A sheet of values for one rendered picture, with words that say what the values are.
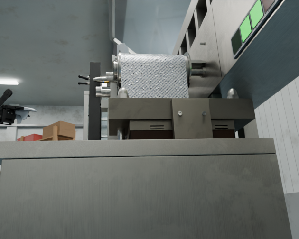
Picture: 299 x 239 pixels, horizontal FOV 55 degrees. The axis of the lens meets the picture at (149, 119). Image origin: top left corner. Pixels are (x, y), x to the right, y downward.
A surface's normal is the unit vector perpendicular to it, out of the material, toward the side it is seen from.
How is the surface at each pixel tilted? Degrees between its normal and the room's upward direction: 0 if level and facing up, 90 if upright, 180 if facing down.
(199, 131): 90
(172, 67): 90
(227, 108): 90
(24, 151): 90
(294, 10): 180
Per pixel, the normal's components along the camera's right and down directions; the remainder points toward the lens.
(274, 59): 0.04, 0.95
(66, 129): 0.77, -0.23
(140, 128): 0.12, -0.32
